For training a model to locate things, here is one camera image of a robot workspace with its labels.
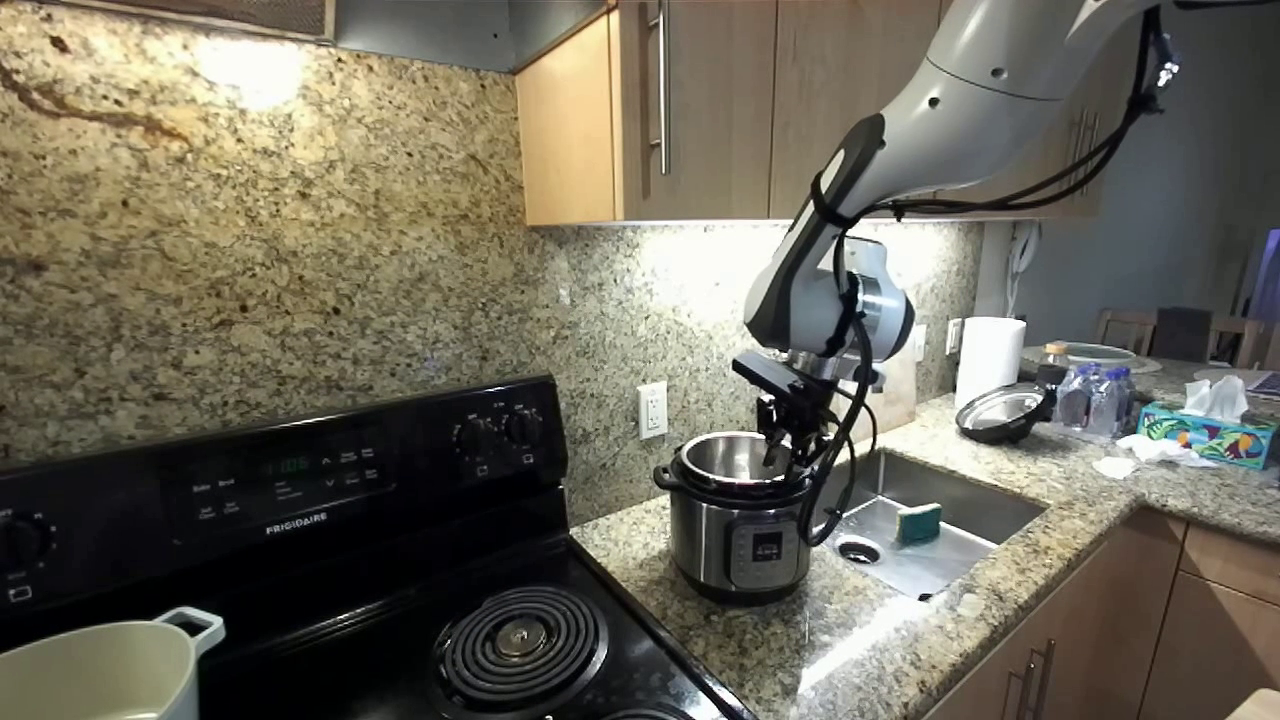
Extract black coil burner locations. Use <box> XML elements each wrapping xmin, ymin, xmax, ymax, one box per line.
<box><xmin>434</xmin><ymin>579</ymin><xmax>612</xmax><ymax>712</ymax></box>

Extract range hood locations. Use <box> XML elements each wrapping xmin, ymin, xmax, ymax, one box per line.
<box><xmin>0</xmin><ymin>0</ymin><xmax>622</xmax><ymax>77</ymax></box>

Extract patterned tissue box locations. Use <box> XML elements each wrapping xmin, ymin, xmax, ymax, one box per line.
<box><xmin>1136</xmin><ymin>372</ymin><xmax>1280</xmax><ymax>473</ymax></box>

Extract dark chair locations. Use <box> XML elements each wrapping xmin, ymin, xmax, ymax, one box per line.
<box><xmin>1148</xmin><ymin>308</ymin><xmax>1216</xmax><ymax>368</ymax></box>

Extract white paper towel roll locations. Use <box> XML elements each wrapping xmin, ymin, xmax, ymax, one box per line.
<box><xmin>953</xmin><ymin>313</ymin><xmax>1034</xmax><ymax>417</ymax></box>

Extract clear water bottle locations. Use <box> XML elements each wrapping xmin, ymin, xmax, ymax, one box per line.
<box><xmin>1056</xmin><ymin>363</ymin><xmax>1101</xmax><ymax>432</ymax></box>
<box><xmin>1093</xmin><ymin>363</ymin><xmax>1139</xmax><ymax>441</ymax></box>

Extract wooden cabinets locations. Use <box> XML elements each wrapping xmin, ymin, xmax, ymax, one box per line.
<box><xmin>916</xmin><ymin>511</ymin><xmax>1280</xmax><ymax>720</ymax></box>
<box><xmin>518</xmin><ymin>0</ymin><xmax>1115</xmax><ymax>228</ymax></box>

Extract wooden lower cabinets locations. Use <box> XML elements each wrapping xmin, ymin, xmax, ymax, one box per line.
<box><xmin>916</xmin><ymin>511</ymin><xmax>1280</xmax><ymax>720</ymax></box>

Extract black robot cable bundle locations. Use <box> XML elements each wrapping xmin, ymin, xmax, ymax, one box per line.
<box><xmin>796</xmin><ymin>5</ymin><xmax>1184</xmax><ymax>552</ymax></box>

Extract steel sink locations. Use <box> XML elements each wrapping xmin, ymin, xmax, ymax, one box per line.
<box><xmin>811</xmin><ymin>442</ymin><xmax>1053</xmax><ymax>604</ymax></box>

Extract steel and black pressure cooker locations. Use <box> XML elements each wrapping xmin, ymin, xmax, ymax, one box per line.
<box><xmin>652</xmin><ymin>426</ymin><xmax>834</xmax><ymax>604</ymax></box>

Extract wooden upper cabinets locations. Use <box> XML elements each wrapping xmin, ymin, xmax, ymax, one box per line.
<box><xmin>518</xmin><ymin>0</ymin><xmax>1115</xmax><ymax>228</ymax></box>

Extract black electric stove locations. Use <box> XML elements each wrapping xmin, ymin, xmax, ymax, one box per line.
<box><xmin>0</xmin><ymin>372</ymin><xmax>760</xmax><ymax>720</ymax></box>

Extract long metal cabinet handle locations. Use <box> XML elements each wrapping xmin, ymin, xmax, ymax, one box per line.
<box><xmin>646</xmin><ymin>0</ymin><xmax>675</xmax><ymax>180</ymax></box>

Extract white wall outlet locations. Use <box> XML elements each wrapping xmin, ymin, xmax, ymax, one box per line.
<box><xmin>636</xmin><ymin>380</ymin><xmax>674</xmax><ymax>442</ymax></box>

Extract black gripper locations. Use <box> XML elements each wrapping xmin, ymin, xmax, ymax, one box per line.
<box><xmin>755</xmin><ymin>376</ymin><xmax>840</xmax><ymax>488</ymax></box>

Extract green sponge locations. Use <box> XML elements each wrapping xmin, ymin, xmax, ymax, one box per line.
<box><xmin>894</xmin><ymin>498</ymin><xmax>948</xmax><ymax>552</ymax></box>

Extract black bowl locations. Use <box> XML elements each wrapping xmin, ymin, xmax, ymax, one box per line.
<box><xmin>953</xmin><ymin>380</ymin><xmax>1060</xmax><ymax>449</ymax></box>

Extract white pot with handles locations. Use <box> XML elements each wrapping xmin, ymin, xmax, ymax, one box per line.
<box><xmin>0</xmin><ymin>604</ymin><xmax>234</xmax><ymax>720</ymax></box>

